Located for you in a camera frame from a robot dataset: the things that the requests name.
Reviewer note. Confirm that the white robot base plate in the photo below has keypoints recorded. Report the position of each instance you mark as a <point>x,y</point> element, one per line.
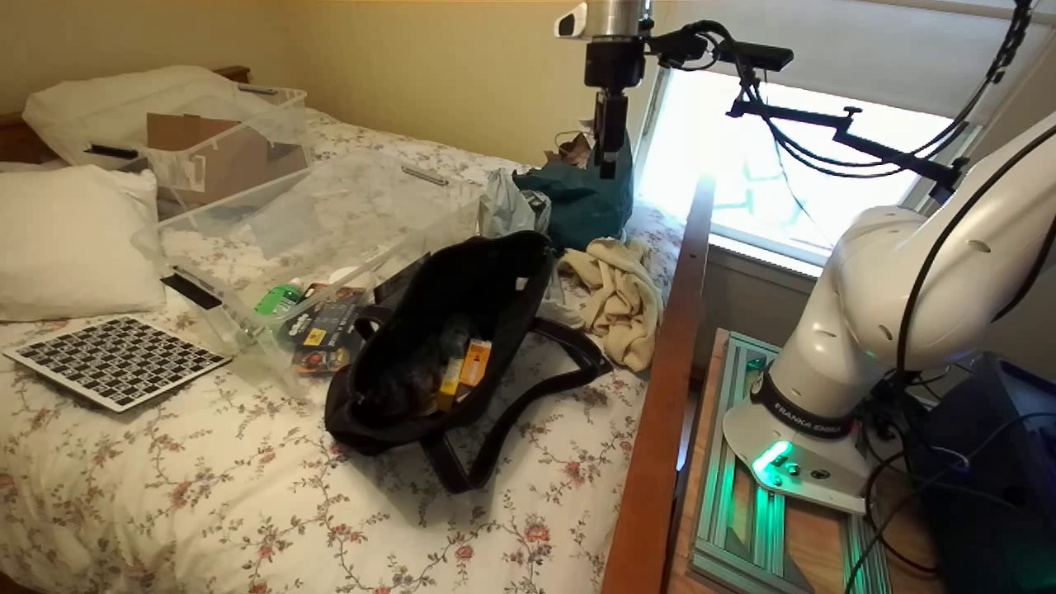
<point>803,462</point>

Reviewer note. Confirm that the dark blue controller box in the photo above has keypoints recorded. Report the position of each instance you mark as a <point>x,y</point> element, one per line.
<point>991,483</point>

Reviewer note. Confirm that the yellow green small box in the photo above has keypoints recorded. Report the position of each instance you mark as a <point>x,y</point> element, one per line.
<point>448,380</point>

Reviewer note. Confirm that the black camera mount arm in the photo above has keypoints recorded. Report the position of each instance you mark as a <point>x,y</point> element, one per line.
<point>844,133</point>

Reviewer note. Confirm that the clear plastic storage bin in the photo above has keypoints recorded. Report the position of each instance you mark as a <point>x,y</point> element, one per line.
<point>186,182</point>

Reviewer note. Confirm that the bright window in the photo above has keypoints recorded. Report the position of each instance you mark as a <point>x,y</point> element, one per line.
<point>792,166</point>

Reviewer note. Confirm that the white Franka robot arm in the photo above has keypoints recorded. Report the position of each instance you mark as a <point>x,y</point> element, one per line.
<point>936,259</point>

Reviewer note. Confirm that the floral bed sheet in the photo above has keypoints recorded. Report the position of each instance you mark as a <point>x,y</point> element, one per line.
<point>220,495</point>

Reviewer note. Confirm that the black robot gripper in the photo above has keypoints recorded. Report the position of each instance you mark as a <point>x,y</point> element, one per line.
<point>615,65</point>

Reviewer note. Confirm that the beige crumpled cloth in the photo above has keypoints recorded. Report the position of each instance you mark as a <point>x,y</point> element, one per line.
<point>615,298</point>

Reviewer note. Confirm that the orange cardboard medicine box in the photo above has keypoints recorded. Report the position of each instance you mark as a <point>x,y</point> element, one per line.
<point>476,362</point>

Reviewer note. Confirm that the grey crumpled plastic bag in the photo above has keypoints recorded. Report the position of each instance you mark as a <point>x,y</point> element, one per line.
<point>510,207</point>

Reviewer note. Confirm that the white window blind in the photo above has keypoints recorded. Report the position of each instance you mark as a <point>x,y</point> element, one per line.
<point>859,49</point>

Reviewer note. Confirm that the black white checkerboard panel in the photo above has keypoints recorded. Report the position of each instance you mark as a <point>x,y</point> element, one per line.
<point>116,362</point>

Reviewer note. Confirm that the brown cardboard box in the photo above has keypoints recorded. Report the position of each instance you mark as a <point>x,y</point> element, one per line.
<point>216,151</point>

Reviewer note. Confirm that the white pillow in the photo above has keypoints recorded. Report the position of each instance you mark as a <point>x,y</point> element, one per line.
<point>66,241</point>

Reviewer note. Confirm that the black external camera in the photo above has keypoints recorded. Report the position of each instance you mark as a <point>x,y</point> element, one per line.
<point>727,49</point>

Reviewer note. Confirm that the teal fabric bag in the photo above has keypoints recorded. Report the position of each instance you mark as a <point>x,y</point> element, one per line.
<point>583,203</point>

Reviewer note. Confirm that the green snack packet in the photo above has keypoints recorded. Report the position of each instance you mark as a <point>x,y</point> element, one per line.
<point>279,301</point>

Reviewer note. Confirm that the wooden bed footboard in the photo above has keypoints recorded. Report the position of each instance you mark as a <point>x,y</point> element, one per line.
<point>665,383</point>

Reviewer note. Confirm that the flat black rectangular device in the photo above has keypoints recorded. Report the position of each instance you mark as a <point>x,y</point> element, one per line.
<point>191,287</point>

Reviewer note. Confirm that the black fabric shoulder bag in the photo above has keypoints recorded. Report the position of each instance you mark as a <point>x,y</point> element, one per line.
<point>440,298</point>

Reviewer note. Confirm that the colourful snack packets bundle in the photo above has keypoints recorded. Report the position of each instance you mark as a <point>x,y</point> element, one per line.
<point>324,327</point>

